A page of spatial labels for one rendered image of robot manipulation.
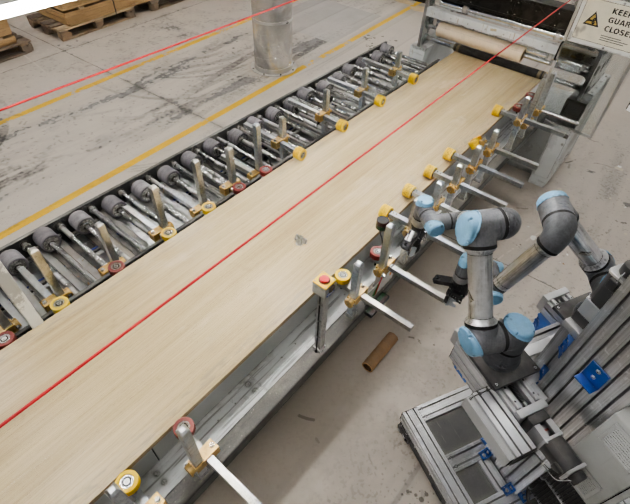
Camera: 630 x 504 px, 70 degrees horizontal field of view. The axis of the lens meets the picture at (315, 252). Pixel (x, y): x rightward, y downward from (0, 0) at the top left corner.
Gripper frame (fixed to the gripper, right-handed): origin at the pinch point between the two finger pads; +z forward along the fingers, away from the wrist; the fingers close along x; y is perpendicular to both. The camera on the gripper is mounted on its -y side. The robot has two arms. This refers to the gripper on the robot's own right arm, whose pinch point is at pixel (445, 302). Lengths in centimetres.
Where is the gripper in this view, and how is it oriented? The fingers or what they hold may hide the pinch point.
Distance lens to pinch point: 235.3
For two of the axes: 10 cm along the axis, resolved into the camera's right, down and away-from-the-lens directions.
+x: 6.4, -5.5, 5.4
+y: 7.7, 4.8, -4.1
